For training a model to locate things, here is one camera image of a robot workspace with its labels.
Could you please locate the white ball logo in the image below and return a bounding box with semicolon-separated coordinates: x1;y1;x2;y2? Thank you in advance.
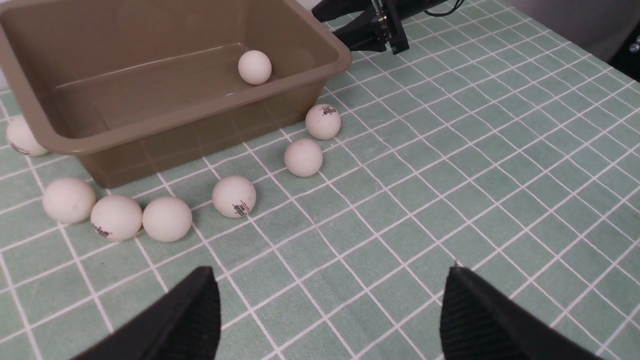
142;196;193;243
284;138;323;178

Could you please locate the green checkered tablecloth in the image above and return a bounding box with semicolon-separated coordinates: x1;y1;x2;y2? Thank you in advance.
0;0;640;360

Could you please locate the white ball plain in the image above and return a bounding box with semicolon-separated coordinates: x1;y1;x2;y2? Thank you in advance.
212;175;258;219

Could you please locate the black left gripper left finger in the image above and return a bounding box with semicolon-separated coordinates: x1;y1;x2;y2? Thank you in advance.
74;266;222;360

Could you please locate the black right camera cable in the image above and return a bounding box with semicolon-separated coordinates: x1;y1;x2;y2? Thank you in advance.
425;0;466;17

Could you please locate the white ball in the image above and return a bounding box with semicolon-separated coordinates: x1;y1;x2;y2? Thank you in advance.
305;104;342;141
6;115;50;157
90;194;143;242
42;177;97;224
237;50;272;85

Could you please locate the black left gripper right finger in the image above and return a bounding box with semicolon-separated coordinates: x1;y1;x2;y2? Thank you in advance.
439;266;597;360

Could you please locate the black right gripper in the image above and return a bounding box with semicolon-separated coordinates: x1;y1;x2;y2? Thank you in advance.
311;0;444;55

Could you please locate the olive plastic bin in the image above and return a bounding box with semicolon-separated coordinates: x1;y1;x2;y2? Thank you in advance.
1;0;352;189

